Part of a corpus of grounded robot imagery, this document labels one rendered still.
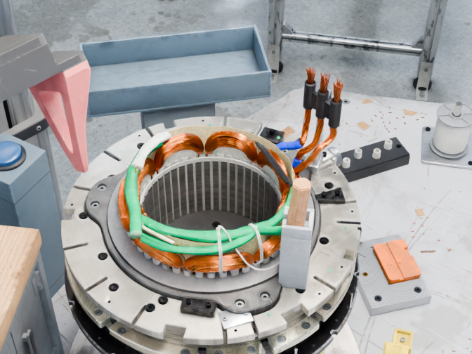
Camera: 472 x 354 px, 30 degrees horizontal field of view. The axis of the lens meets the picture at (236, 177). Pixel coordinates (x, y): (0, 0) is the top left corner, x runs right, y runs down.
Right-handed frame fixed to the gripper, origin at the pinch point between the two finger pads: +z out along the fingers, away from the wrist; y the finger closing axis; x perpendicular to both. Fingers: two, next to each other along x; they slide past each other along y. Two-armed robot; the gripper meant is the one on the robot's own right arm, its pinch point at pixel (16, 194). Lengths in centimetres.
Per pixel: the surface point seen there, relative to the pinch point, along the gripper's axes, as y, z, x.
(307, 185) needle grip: 25.7, 14.2, 4.7
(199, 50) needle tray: 48, 11, 51
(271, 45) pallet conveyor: 146, 51, 166
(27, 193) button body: 16, 16, 49
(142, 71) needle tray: 40, 10, 53
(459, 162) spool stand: 81, 45, 40
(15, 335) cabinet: 3.6, 24.6, 34.5
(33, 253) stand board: 9.3, 17.5, 34.3
